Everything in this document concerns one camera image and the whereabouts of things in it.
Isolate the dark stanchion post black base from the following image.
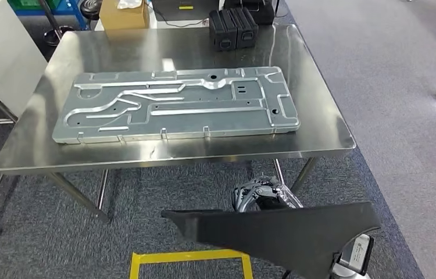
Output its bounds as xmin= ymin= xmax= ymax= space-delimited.
xmin=37 ymin=0 xmax=76 ymax=48

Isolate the white cabinet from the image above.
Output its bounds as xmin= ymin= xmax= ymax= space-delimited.
xmin=0 ymin=0 xmax=48 ymax=116

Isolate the brown cardboard box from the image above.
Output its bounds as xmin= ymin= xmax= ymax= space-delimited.
xmin=99 ymin=0 xmax=150 ymax=31

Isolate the white crumpled plastic sheet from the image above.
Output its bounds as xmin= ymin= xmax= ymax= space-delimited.
xmin=117 ymin=0 xmax=144 ymax=10

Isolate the green plastic crate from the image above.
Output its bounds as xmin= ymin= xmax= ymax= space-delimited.
xmin=8 ymin=0 xmax=62 ymax=11

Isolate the black plastic panel part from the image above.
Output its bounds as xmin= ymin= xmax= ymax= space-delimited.
xmin=160 ymin=202 xmax=381 ymax=279

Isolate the stainless steel workbench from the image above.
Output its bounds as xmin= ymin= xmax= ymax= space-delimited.
xmin=0 ymin=23 xmax=358 ymax=237

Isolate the black bag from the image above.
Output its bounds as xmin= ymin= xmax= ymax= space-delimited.
xmin=223 ymin=0 xmax=277 ymax=26

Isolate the black coiled hose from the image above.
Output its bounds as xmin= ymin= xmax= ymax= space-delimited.
xmin=78 ymin=0 xmax=103 ymax=21

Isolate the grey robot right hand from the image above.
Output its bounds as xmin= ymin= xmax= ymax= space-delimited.
xmin=233 ymin=175 xmax=304 ymax=213

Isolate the black box yellow label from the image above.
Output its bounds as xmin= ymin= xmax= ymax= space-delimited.
xmin=151 ymin=0 xmax=223 ymax=23

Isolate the grey stamped metal plate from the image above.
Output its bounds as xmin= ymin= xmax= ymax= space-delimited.
xmin=51 ymin=66 xmax=301 ymax=145

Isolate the blue rack with green crates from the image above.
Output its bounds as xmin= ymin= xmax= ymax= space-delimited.
xmin=8 ymin=0 xmax=88 ymax=31

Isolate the black ribbed hard case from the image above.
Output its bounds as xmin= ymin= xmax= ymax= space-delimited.
xmin=208 ymin=8 xmax=238 ymax=53
xmin=230 ymin=6 xmax=260 ymax=49

